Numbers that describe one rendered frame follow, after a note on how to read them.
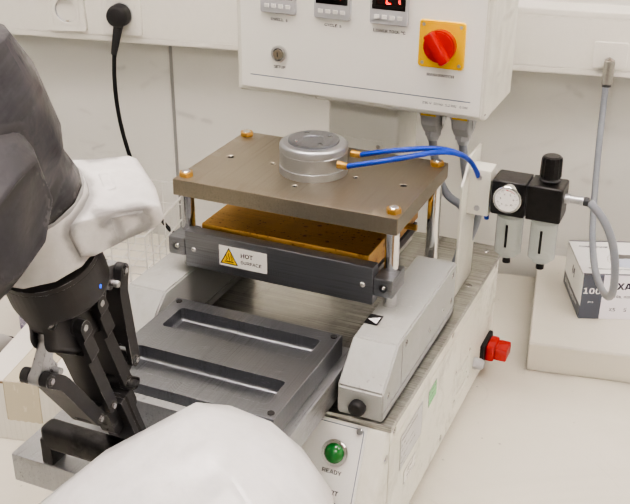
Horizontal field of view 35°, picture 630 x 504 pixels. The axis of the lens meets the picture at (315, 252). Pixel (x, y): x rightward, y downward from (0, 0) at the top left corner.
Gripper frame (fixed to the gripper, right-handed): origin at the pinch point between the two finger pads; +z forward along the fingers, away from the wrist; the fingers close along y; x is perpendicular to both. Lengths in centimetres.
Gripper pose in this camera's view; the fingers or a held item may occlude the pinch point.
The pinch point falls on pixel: (121, 417)
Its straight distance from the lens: 88.1
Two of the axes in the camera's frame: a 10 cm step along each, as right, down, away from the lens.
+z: 1.3, 7.0, 7.0
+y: -3.5, 6.9, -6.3
